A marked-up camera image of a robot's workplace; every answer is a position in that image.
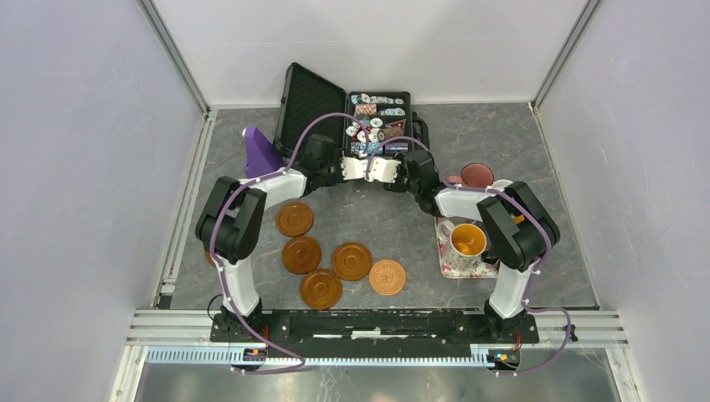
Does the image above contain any purple plastic wedge stand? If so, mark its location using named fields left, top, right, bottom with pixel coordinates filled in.
left=242, top=126, right=284, bottom=178

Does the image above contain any black poker chip case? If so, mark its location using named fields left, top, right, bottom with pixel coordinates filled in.
left=274, top=62, right=430, bottom=157

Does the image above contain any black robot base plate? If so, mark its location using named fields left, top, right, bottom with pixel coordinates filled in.
left=209, top=308, right=540, bottom=359

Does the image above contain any floral mug orange inside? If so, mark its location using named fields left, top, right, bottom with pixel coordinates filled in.
left=450, top=224, right=487, bottom=256

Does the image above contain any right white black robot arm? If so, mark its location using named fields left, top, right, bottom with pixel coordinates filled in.
left=365, top=150, right=560, bottom=342

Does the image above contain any woven rattan round coaster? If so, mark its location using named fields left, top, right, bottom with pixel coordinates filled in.
left=368, top=259, right=406, bottom=296

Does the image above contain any floral rectangular tray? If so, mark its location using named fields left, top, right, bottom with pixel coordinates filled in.
left=435, top=218, right=497, bottom=279

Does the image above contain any brown wooden coaster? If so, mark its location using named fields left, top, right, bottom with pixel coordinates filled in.
left=332, top=242, right=373, bottom=281
left=281, top=236, right=322, bottom=275
left=204, top=251, right=216, bottom=267
left=300, top=268, right=342, bottom=311
left=275, top=202, right=315, bottom=237

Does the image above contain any white ceramic mug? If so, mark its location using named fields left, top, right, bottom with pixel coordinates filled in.
left=491, top=179, right=512, bottom=190

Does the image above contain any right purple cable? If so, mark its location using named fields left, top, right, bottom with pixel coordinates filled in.
left=366, top=136, right=574, bottom=379

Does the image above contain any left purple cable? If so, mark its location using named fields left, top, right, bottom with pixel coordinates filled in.
left=209, top=112, right=370, bottom=376

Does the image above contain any purple cable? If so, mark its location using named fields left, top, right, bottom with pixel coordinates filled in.
left=209, top=112, right=370, bottom=376
left=366, top=136, right=574, bottom=379

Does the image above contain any pink ceramic mug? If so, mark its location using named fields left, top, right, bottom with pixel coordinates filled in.
left=446, top=162, right=495, bottom=188

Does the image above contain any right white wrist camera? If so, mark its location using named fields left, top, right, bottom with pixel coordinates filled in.
left=364, top=157, right=401, bottom=183

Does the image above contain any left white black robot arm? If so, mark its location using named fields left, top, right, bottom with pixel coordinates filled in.
left=195, top=134, right=343, bottom=342

